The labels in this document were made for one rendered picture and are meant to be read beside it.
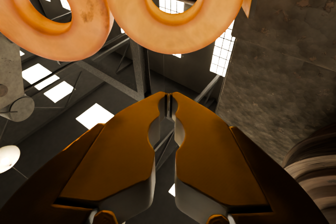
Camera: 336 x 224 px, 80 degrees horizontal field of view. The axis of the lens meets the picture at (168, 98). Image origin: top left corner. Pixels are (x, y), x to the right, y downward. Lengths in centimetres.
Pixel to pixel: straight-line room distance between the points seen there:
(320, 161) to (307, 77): 19
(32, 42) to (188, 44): 21
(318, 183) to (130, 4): 51
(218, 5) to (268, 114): 49
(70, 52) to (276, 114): 57
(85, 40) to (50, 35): 4
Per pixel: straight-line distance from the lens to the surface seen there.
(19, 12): 32
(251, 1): 24
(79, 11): 28
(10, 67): 277
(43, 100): 1113
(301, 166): 57
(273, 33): 49
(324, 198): 57
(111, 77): 694
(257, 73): 61
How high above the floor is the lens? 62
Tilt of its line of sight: 47 degrees up
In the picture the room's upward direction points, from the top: 180 degrees counter-clockwise
